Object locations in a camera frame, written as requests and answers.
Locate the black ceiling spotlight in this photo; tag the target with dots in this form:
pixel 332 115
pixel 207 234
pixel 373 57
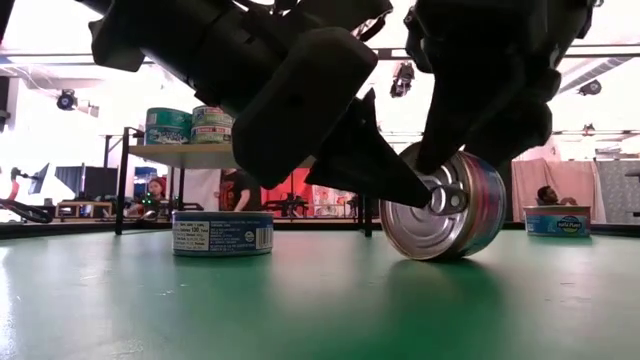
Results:
pixel 591 87
pixel 66 100
pixel 401 80

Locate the green table mat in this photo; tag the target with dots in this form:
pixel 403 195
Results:
pixel 320 310

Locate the pink curtain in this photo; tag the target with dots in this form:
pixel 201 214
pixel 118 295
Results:
pixel 565 175

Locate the white cloth panel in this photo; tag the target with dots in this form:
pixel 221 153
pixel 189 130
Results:
pixel 200 187

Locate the blue label tuna can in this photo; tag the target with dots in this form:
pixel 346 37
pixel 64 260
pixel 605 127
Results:
pixel 222 235

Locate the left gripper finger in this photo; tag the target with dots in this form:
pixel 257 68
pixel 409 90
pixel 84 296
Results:
pixel 365 165

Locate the red cloth panel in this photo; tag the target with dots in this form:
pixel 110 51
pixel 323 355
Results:
pixel 302 192

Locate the dark blue partition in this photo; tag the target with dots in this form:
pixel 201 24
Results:
pixel 95 182

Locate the person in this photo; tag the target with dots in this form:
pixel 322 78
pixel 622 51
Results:
pixel 242 187
pixel 547 196
pixel 157 189

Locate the small tilted monitor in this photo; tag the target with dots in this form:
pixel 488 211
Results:
pixel 39 177

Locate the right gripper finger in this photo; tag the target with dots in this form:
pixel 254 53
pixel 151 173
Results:
pixel 445 125

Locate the wooden background table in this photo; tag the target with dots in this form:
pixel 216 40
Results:
pixel 85 205

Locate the wooden shelf black legs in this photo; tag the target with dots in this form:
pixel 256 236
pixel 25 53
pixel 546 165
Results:
pixel 185 156

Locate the large green can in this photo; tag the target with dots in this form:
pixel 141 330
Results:
pixel 210 116

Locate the colourful cartoon poster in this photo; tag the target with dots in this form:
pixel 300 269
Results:
pixel 330 197

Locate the black background robot arm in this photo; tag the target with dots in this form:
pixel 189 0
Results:
pixel 287 205

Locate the black ceiling light rail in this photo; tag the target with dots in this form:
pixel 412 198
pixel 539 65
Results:
pixel 600 51

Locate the gold-lid seafood can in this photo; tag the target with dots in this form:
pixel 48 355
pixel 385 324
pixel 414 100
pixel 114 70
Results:
pixel 557 225

